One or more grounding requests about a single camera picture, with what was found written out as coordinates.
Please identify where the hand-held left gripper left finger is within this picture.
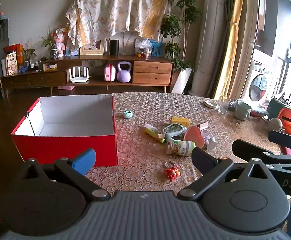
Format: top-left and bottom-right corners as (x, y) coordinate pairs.
(21, 148), (111, 202)

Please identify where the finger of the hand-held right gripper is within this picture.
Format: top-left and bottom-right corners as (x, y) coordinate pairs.
(267, 130), (291, 148)
(232, 139), (291, 165)

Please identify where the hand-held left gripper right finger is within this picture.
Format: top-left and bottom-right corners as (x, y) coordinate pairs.
(177, 147), (272, 202)

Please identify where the green-lidded white bottle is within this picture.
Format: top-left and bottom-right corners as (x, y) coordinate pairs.
(166, 139), (196, 157)

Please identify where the pink heart-shaped box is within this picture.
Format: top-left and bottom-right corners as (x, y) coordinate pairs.
(184, 126), (206, 148)

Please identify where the red cardboard box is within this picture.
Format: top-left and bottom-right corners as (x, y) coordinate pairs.
(11, 94), (118, 167)

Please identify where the red keychain toy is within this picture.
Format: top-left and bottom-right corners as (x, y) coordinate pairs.
(163, 161), (181, 182)

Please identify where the small yellow box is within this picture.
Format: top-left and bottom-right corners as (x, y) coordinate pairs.
(170, 116), (190, 128)

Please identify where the white and green tube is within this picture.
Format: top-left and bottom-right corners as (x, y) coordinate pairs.
(145, 124), (166, 144)

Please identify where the grey round pouch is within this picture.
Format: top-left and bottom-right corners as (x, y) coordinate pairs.
(269, 117), (283, 132)

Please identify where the green pen holder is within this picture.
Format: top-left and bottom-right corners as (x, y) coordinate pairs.
(267, 92), (291, 119)

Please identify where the green mug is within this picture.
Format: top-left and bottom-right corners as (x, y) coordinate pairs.
(235, 101), (252, 121)

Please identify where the clear drinking glass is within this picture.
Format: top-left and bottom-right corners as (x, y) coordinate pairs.
(218, 98), (229, 114)

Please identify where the white washing machine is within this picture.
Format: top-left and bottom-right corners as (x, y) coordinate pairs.
(245, 60), (278, 105)

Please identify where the white router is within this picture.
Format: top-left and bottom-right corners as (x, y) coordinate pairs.
(69, 66), (89, 83)

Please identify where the white planter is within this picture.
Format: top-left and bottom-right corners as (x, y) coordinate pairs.
(171, 67), (193, 95)

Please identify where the pink toy suitcase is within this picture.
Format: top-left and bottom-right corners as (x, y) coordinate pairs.
(104, 63), (116, 82)

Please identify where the purple kettlebell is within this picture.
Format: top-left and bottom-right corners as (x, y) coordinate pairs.
(116, 61), (132, 83)

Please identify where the wooden media cabinet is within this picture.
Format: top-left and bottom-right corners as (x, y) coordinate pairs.
(0, 55), (174, 98)

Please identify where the yellow curtain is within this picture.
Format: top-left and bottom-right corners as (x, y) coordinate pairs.
(212, 0), (254, 100)

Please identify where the black cylinder speaker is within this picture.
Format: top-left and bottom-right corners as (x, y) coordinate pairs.
(110, 39), (120, 55)

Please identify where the grey standing air conditioner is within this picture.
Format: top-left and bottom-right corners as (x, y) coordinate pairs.
(189, 0), (229, 98)

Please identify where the brown and white snack bag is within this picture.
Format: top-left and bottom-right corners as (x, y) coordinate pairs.
(6, 52), (18, 76)

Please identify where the small grassy potted plant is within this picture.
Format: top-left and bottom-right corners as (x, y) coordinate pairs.
(22, 39), (37, 62)

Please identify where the pink doll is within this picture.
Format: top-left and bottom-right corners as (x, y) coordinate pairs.
(51, 27), (67, 58)

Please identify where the blue packet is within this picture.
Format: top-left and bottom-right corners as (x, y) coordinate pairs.
(150, 41), (164, 57)

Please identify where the small leafy potted plant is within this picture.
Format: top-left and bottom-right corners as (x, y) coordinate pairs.
(39, 30), (58, 59)

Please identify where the grey cushion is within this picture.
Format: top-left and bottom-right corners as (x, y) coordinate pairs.
(111, 31), (146, 55)

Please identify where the clear plastic bag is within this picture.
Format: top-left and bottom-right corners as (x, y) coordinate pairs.
(135, 38), (152, 58)

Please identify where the red and orange box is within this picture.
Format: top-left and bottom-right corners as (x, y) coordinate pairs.
(4, 44), (25, 64)

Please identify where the tall green houseplant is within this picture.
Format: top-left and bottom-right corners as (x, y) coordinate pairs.
(159, 0), (202, 72)

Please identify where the floral draped cloth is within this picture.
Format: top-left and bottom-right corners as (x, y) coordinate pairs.
(66, 0), (173, 48)

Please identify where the cream picture frame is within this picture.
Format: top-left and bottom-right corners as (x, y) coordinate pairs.
(80, 39), (105, 55)

